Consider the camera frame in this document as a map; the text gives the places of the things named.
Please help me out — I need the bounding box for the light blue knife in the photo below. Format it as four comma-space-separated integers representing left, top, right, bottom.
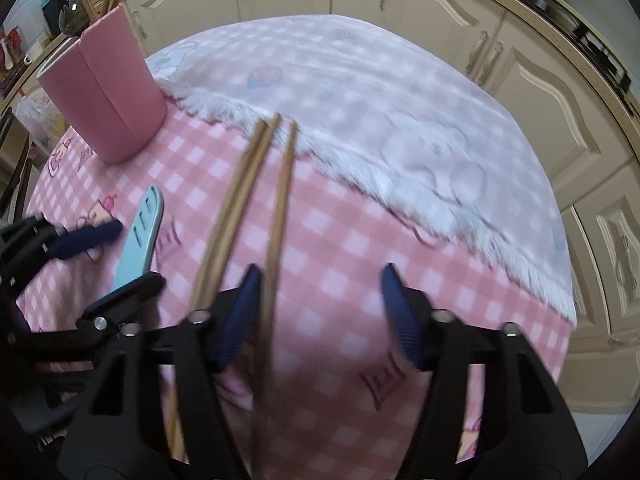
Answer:
111, 184, 164, 292

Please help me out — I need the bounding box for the white plastic bag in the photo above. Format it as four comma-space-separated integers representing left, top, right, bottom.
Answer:
14, 89, 66, 151

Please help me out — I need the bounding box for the pink cylindrical utensil cup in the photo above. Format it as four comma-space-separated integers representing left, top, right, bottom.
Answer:
37, 6, 167, 164

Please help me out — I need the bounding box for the pink checkered tablecloth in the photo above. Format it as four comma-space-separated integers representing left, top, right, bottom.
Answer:
27, 107, 572, 479

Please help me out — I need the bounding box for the black electric kettle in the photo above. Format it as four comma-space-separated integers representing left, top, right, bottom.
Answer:
42, 0, 67, 37

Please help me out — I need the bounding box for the white fringed bear cloth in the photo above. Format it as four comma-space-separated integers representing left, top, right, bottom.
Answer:
146, 14, 577, 322

